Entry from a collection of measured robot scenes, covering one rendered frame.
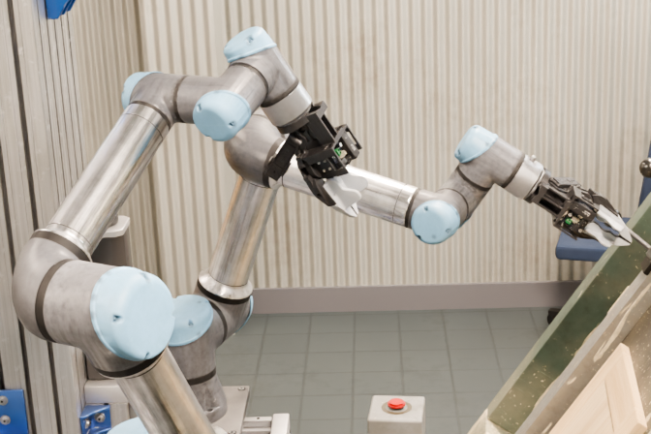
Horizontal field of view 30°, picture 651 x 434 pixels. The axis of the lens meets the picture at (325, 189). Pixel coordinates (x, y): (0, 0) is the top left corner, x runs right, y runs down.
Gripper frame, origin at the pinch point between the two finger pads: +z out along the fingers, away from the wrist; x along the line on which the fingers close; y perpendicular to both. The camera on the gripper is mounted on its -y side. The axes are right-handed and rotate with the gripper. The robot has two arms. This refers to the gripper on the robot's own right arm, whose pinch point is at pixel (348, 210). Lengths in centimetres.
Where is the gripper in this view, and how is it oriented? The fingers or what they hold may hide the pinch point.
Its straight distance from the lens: 203.5
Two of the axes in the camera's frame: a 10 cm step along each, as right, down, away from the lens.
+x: 3.4, -6.1, 7.2
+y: 7.8, -2.5, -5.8
